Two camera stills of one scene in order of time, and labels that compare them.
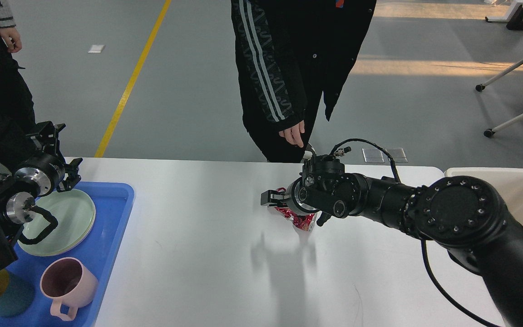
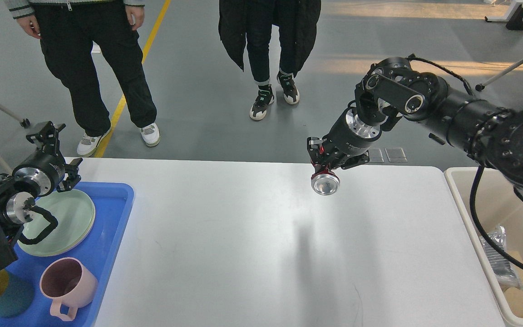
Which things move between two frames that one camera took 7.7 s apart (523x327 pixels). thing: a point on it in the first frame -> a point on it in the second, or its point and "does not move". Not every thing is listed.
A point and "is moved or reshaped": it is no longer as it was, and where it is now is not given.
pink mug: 66,281 does not move
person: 2,109 -> 67,29
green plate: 75,212 does not move
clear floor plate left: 372,156 does not move
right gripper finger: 323,218 -> 357,160
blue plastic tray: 112,203 does not move
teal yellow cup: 2,293 does not move
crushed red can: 304,222 is moved or reshaped
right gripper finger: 273,198 -> 319,156
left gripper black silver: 46,169 does not move
